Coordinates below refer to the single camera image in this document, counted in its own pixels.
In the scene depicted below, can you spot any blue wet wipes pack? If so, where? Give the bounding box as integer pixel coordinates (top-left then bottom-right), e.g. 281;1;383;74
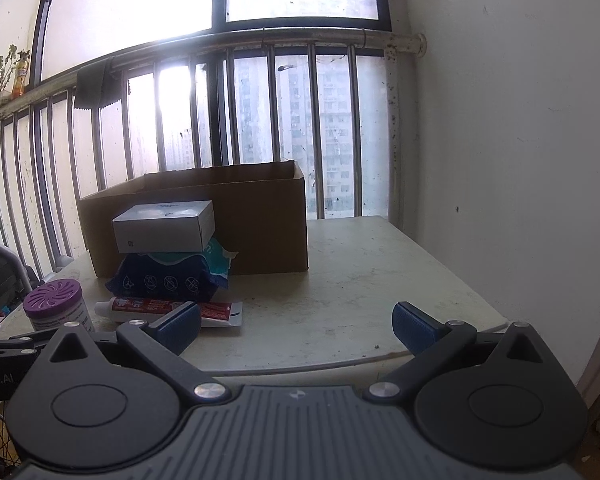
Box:
105;240;239;304

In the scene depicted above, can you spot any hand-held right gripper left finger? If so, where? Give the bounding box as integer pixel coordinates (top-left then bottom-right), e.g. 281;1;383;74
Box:
32;301;232;404

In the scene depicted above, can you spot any orange bottle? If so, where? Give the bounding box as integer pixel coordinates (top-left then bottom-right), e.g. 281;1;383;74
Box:
11;52;31;100

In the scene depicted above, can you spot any brown cardboard box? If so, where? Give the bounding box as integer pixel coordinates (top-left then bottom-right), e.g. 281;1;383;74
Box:
78;160;311;278

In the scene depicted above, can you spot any purple lid air freshener jar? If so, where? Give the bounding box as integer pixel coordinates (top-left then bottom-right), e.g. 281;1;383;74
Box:
23;278;96;334

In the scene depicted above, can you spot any grey cloth rag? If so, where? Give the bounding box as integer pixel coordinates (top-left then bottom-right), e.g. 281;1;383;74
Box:
74;62;112;111

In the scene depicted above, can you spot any metal window railing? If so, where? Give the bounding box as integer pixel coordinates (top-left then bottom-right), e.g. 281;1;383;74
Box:
0;29;427;281

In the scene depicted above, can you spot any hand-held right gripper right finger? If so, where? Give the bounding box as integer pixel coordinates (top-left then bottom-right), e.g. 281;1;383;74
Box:
367;301;562;406

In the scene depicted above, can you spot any red white toothpaste tube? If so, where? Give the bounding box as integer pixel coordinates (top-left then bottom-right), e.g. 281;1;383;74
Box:
95;296;244;329

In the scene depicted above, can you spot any small white carton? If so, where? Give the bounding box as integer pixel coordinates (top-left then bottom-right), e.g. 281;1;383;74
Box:
112;200;216;254

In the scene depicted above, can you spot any wheelchair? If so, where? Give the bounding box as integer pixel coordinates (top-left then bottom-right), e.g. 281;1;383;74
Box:
0;217;46;317

